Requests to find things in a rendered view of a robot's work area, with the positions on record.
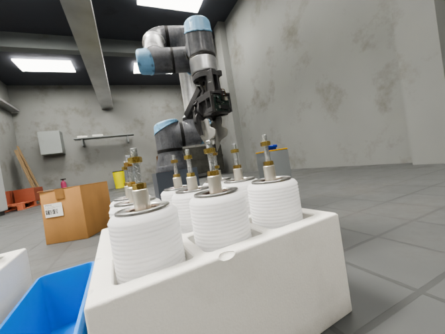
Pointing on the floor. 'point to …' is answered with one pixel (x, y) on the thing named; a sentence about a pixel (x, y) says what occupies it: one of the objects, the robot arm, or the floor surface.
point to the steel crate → (198, 159)
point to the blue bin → (52, 304)
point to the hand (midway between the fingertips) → (212, 147)
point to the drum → (119, 179)
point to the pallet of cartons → (22, 198)
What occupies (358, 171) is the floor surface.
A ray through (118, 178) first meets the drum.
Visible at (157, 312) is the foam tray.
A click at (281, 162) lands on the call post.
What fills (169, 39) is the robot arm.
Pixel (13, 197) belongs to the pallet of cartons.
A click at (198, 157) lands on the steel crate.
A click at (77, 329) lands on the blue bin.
